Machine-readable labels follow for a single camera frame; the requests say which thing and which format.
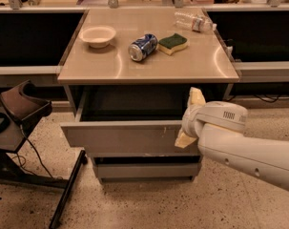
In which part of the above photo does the black metal stand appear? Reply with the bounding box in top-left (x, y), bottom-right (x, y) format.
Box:
top-left (0, 109), bottom-right (89, 229)

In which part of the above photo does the white paper bowl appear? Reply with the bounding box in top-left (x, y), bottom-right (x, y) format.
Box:
top-left (79, 26), bottom-right (116, 49)

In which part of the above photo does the blue soda can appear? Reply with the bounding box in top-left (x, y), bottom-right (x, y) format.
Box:
top-left (128, 33), bottom-right (158, 62)

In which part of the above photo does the grey bottom drawer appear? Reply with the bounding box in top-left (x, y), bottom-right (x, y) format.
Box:
top-left (93, 163), bottom-right (201, 178)

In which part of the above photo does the green yellow sponge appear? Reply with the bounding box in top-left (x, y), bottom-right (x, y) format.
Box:
top-left (157, 33), bottom-right (188, 55)

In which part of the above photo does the black cable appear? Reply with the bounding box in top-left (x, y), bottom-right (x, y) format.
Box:
top-left (11, 124), bottom-right (63, 180)

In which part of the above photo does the grey drawer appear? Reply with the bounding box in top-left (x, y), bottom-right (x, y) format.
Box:
top-left (93, 163), bottom-right (201, 178)
top-left (61, 89), bottom-right (199, 157)

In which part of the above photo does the brown cradle on stand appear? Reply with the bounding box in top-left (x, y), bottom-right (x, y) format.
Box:
top-left (0, 80), bottom-right (52, 130)

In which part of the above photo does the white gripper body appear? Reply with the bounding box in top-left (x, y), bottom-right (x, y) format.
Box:
top-left (182, 105), bottom-right (203, 137)

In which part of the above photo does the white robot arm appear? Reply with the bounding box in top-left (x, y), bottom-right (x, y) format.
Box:
top-left (175, 88), bottom-right (289, 191)

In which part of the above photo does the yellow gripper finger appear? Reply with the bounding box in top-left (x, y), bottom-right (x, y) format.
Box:
top-left (187, 87), bottom-right (206, 106)
top-left (175, 129), bottom-right (196, 149)

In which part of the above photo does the grey drawer cabinet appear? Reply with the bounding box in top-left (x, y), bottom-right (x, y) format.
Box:
top-left (58, 8), bottom-right (239, 182)

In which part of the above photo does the clear plastic bottle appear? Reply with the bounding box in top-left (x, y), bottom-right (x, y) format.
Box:
top-left (175, 11), bottom-right (217, 32)

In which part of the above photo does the grey top drawer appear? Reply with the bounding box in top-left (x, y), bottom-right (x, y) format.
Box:
top-left (61, 89), bottom-right (199, 157)

